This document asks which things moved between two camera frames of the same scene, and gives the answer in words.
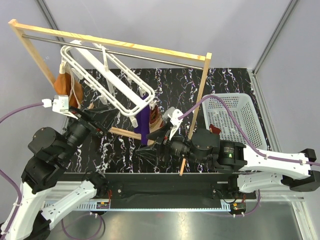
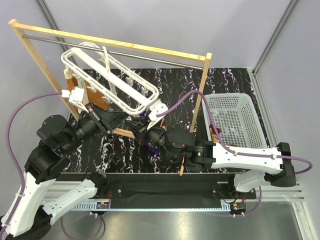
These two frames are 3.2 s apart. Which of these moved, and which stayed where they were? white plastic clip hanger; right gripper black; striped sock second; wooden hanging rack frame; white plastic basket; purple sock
Moved: white plastic clip hanger; right gripper black; purple sock
Stayed: white plastic basket; striped sock second; wooden hanging rack frame
